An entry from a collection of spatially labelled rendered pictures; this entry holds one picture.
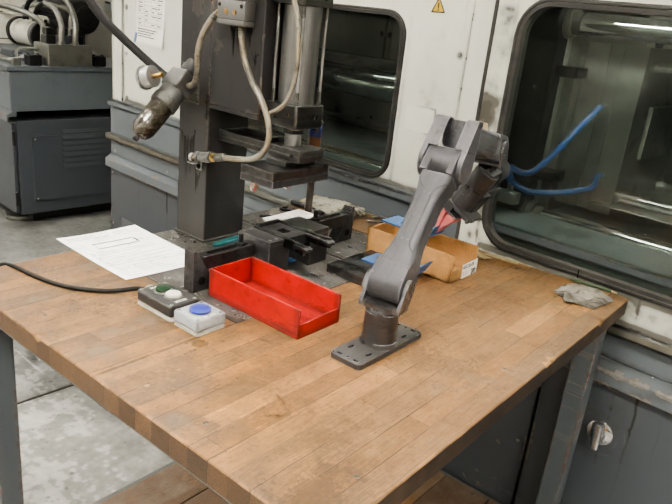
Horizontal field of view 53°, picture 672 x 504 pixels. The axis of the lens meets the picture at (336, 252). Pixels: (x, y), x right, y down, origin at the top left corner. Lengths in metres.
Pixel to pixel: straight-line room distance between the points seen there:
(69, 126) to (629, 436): 3.71
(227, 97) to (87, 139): 3.15
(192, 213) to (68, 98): 2.94
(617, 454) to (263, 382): 1.11
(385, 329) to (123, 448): 1.46
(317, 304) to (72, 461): 1.32
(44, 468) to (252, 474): 1.58
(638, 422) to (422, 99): 1.05
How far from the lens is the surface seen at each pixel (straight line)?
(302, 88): 1.46
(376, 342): 1.22
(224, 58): 1.56
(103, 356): 1.18
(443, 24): 2.01
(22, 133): 4.49
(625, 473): 1.96
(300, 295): 1.37
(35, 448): 2.54
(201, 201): 1.67
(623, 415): 1.90
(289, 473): 0.93
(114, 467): 2.41
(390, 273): 1.19
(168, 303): 1.29
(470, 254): 1.68
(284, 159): 1.48
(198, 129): 1.65
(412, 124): 2.07
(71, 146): 4.62
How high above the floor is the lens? 1.48
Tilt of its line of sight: 20 degrees down
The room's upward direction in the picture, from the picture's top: 6 degrees clockwise
